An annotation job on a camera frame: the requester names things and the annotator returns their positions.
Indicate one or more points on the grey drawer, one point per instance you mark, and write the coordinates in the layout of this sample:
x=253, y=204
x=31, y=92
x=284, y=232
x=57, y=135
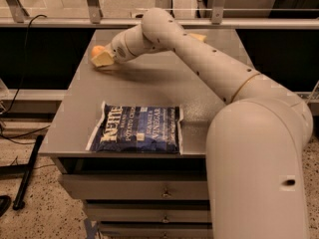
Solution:
x=135, y=186
x=170, y=211
x=156, y=230

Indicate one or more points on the orange fruit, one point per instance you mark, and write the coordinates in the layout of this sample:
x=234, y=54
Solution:
x=97, y=51

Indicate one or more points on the top grey drawer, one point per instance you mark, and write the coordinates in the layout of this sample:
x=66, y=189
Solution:
x=135, y=186

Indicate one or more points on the grey drawer cabinet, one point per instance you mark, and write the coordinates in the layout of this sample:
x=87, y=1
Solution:
x=153, y=80

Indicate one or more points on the yellow sponge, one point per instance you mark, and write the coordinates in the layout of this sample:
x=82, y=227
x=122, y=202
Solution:
x=198, y=37

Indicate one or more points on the black stand leg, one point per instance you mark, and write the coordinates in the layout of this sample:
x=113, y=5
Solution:
x=19, y=200

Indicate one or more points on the blue Kettle chips bag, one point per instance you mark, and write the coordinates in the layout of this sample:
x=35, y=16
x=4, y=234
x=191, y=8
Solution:
x=137, y=129

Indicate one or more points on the bottom grey drawer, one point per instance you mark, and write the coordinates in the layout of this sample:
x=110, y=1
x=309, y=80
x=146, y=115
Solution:
x=156, y=230

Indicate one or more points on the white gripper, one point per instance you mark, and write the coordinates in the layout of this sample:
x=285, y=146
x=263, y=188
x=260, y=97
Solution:
x=119, y=51

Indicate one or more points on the middle grey drawer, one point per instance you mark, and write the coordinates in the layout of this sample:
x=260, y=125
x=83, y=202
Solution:
x=170, y=211

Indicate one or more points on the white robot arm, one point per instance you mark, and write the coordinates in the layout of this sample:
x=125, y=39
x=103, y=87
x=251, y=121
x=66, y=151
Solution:
x=254, y=144

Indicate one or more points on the metal railing frame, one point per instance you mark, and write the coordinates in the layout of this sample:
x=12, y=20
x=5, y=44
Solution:
x=238, y=14

